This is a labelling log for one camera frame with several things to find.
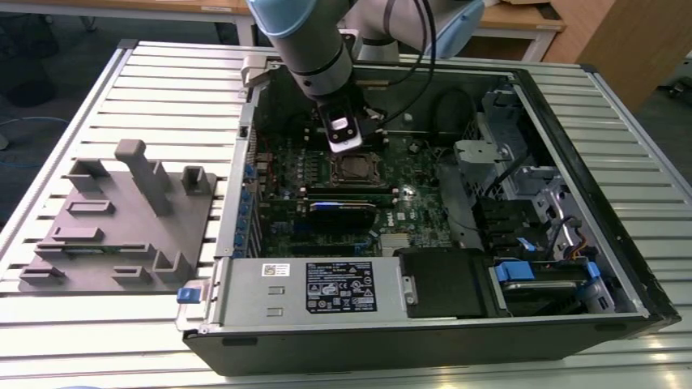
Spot silver-topped CPU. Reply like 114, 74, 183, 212
344, 160, 375, 180

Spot black RAM slot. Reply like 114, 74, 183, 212
306, 195, 395, 203
308, 186, 392, 194

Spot CPU socket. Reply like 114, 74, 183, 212
328, 152, 388, 190

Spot green motherboard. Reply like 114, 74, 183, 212
254, 135, 467, 259

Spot perforated metal drive cage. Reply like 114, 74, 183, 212
452, 87, 535, 203

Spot black graphics card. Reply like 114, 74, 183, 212
308, 200, 379, 234

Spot silver chipset heatsink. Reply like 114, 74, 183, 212
380, 233, 412, 256

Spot black plastic disk bay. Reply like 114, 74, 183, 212
471, 198, 546, 260

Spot silver metal disk bay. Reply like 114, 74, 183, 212
511, 165, 602, 263

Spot black fan shroud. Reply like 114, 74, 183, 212
392, 247, 512, 319

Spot hard disk in blue carrier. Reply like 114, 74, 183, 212
490, 259, 602, 317

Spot silver power supply unit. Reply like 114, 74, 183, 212
208, 255, 420, 331

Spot grey parts rack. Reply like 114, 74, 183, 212
19, 139, 219, 293

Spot black PC case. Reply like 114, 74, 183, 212
180, 56, 682, 377

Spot wooden cabinet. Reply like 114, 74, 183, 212
543, 0, 692, 113

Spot green RAM stick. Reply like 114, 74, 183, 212
64, 245, 124, 254

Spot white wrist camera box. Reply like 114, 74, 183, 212
318, 103, 364, 154

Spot grey case latch handle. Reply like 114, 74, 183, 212
240, 56, 270, 88

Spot wooden desk white frame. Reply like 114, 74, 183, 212
0, 0, 250, 48
238, 0, 568, 62

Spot coloured wire bundle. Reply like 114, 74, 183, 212
562, 237, 592, 260

